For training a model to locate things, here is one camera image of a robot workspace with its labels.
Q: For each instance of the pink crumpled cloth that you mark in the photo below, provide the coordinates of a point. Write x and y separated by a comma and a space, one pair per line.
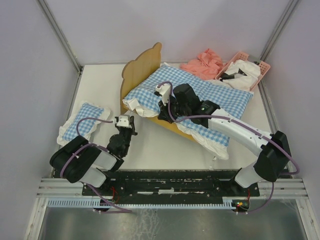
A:
205, 66

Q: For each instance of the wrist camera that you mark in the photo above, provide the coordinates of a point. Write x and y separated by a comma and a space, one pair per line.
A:
124, 121
164, 91

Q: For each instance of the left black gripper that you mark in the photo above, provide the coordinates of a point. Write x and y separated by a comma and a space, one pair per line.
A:
132, 126

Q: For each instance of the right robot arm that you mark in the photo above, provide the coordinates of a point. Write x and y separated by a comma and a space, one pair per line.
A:
272, 150

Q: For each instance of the right aluminium corner post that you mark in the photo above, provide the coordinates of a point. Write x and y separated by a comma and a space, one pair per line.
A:
280, 26

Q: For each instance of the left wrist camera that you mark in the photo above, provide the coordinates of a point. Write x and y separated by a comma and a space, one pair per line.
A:
124, 121

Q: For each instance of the white slotted cable duct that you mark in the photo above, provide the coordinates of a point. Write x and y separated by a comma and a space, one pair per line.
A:
97, 203

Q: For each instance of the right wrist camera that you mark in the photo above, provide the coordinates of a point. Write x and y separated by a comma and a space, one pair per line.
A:
164, 91

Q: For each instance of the aluminium corner post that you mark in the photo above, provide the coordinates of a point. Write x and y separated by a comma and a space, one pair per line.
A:
45, 8
280, 26

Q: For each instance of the pink plastic basket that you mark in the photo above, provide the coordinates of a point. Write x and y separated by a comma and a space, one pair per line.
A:
264, 67

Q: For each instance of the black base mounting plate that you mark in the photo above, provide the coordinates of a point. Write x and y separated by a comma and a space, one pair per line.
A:
174, 186

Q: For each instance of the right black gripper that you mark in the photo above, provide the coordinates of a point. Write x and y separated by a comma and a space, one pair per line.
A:
164, 112

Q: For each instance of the white cloth in basket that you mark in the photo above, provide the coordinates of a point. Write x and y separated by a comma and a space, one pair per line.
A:
244, 83

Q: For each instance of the blue checkered mattress cushion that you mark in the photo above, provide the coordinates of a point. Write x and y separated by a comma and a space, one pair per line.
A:
234, 101

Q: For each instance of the wooden pet bed frame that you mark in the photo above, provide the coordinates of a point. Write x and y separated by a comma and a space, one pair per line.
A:
138, 70

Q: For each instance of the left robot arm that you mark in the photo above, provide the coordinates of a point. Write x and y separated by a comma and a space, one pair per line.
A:
82, 161

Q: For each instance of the small blue checkered pillow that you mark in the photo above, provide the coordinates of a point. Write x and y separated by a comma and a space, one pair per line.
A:
82, 122

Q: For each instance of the black white object in basket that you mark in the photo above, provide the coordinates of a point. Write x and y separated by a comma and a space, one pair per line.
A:
235, 75

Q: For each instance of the left aluminium corner post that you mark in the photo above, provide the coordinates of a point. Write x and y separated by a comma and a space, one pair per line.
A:
45, 8

